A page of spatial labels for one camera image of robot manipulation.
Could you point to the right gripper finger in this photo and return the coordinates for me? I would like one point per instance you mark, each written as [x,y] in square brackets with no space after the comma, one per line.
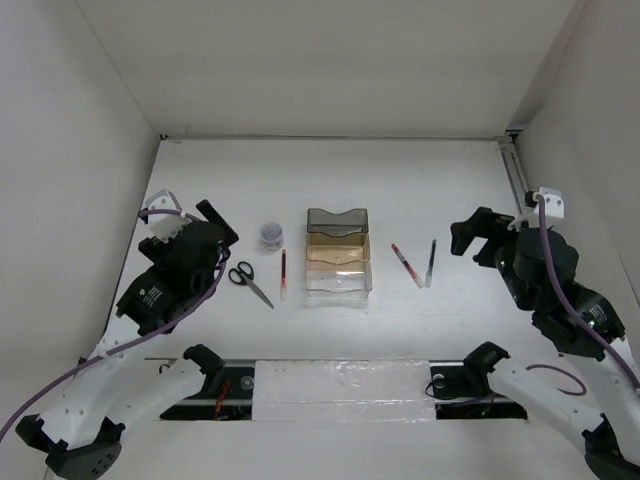
[486,256]
[484,223]

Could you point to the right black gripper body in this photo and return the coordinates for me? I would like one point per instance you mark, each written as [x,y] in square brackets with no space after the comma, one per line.
[514,284]

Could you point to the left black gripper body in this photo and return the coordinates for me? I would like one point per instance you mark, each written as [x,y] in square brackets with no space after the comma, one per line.
[160,250]

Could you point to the small clear clip jar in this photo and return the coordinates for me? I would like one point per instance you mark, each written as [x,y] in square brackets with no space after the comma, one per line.
[272,236]

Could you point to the red pen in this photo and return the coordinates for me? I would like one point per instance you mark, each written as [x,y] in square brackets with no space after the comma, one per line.
[415,277]
[283,275]

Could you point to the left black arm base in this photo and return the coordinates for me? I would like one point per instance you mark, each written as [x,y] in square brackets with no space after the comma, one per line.
[229,398]

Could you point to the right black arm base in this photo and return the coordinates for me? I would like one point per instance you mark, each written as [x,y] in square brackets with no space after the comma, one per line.
[458,398]

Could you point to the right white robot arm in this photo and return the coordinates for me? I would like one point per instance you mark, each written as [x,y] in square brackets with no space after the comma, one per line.
[600,416]

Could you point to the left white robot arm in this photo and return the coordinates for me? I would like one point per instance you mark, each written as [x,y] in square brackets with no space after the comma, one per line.
[81,434]

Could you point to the green pen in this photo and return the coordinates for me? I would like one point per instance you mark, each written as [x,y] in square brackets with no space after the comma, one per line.
[430,265]

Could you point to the grey smoked plastic tray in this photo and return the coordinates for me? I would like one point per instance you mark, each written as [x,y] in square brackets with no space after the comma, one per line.
[353,221]

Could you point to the clear plastic tray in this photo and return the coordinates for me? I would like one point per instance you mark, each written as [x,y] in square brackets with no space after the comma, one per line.
[341,280]

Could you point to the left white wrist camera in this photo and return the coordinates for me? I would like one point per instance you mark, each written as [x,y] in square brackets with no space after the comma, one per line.
[163,215]

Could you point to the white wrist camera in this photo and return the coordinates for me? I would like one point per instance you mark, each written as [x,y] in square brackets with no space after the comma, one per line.
[163,215]
[546,207]

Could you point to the black handled scissors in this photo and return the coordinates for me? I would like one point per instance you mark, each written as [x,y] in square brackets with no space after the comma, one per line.
[243,274]

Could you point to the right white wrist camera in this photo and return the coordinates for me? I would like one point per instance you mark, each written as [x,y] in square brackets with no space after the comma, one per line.
[546,207]

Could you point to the aluminium rail right side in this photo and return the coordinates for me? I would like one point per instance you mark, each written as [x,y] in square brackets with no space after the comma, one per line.
[515,173]

